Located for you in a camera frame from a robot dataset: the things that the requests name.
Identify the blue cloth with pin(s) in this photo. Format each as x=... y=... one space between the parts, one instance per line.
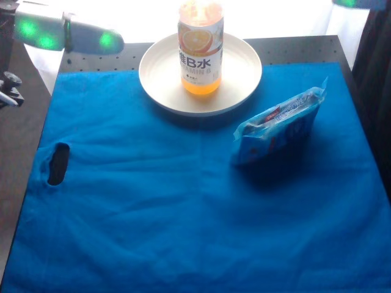
x=275 y=134

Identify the orange vitamin drink bottle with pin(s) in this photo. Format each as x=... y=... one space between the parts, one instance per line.
x=200 y=61

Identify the round white plate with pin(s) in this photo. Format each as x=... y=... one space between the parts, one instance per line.
x=159 y=76

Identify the white backdrop sheet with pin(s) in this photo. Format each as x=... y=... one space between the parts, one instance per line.
x=275 y=18

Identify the dark curtain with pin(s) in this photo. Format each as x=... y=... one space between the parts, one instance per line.
x=377 y=76

